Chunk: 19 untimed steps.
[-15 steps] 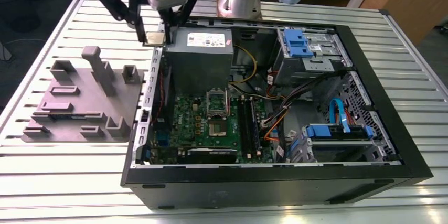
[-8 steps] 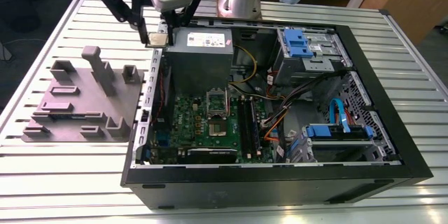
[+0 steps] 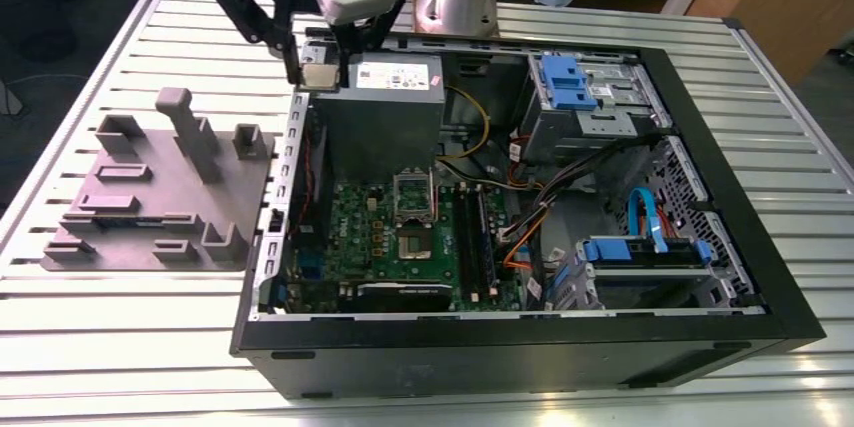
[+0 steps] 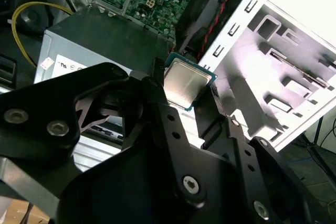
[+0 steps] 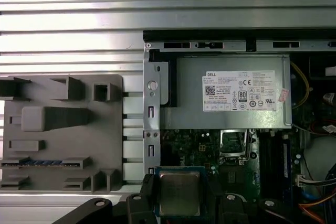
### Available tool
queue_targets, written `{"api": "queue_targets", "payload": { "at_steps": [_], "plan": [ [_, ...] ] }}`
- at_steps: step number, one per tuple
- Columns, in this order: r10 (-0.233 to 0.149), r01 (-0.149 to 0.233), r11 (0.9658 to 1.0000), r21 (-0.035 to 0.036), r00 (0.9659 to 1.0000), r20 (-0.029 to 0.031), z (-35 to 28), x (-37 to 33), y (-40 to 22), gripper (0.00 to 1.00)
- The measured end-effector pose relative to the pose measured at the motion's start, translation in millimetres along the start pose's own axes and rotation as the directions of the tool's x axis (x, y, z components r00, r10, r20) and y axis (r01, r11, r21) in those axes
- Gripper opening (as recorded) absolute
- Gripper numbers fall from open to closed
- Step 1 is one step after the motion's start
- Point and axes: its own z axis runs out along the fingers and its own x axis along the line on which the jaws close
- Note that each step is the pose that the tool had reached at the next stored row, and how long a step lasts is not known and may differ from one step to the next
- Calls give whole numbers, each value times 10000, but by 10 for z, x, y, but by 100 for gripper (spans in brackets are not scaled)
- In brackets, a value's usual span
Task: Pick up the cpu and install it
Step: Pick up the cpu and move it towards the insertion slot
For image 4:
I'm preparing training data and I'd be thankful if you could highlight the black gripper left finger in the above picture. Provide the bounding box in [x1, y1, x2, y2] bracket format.
[0, 57, 208, 208]

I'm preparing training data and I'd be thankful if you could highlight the silver CPU green edge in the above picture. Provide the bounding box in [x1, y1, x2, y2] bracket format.
[163, 52, 218, 111]

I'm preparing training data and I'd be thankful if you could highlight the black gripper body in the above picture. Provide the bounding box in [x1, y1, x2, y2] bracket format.
[49, 141, 253, 224]

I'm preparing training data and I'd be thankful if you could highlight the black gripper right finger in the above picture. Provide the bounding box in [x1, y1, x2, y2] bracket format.
[194, 86, 332, 224]

